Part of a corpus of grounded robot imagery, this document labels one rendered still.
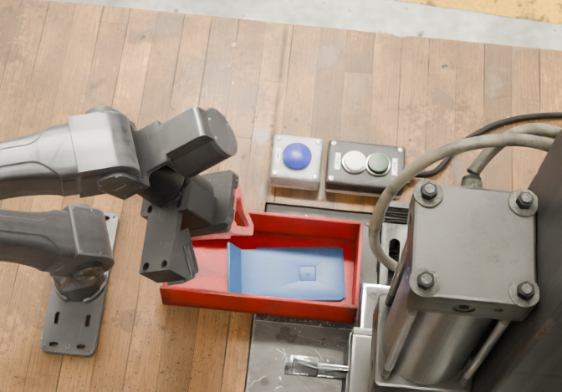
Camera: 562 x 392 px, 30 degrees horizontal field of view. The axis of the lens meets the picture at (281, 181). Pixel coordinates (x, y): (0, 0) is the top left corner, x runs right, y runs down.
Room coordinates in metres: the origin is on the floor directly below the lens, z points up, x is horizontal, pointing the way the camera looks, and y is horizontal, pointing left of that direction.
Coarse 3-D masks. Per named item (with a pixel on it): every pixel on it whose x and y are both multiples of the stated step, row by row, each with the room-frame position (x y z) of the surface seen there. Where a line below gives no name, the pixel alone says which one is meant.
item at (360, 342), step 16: (368, 288) 0.40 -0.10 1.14; (384, 288) 0.40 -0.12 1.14; (368, 304) 0.39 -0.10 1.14; (368, 320) 0.37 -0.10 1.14; (352, 336) 0.34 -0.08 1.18; (368, 336) 0.34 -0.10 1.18; (352, 352) 0.32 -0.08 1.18; (368, 352) 0.32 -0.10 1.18; (352, 368) 0.30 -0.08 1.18; (368, 368) 0.30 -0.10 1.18; (352, 384) 0.29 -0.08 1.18
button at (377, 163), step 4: (372, 156) 0.67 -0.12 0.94; (376, 156) 0.67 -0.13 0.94; (380, 156) 0.67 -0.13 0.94; (384, 156) 0.67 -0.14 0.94; (368, 160) 0.67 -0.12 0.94; (372, 160) 0.67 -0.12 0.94; (376, 160) 0.67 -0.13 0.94; (380, 160) 0.67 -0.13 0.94; (384, 160) 0.67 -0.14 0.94; (388, 160) 0.67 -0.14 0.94; (368, 164) 0.66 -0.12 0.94; (372, 164) 0.66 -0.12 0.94; (376, 164) 0.66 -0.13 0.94; (380, 164) 0.66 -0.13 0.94; (384, 164) 0.66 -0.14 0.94; (388, 164) 0.66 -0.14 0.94; (372, 168) 0.65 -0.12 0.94; (376, 168) 0.66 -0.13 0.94; (380, 168) 0.66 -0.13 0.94; (384, 168) 0.66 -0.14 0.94; (376, 172) 0.65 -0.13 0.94; (380, 172) 0.65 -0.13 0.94
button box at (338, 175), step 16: (560, 112) 0.78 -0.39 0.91; (336, 144) 0.69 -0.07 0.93; (352, 144) 0.69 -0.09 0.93; (368, 144) 0.70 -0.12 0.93; (336, 160) 0.67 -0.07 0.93; (400, 160) 0.67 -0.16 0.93; (448, 160) 0.69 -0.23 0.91; (336, 176) 0.64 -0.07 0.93; (352, 176) 0.64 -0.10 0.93; (368, 176) 0.65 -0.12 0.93; (384, 176) 0.65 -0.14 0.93; (416, 176) 0.66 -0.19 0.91; (336, 192) 0.63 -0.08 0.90; (352, 192) 0.63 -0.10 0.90; (368, 192) 0.63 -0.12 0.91; (400, 192) 0.63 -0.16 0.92
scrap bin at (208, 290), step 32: (256, 224) 0.57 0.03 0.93; (288, 224) 0.56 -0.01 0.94; (320, 224) 0.56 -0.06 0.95; (352, 224) 0.56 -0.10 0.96; (224, 256) 0.53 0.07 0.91; (352, 256) 0.54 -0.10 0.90; (160, 288) 0.45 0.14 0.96; (192, 288) 0.46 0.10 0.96; (224, 288) 0.48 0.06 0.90; (352, 288) 0.49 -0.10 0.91; (352, 320) 0.45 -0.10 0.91
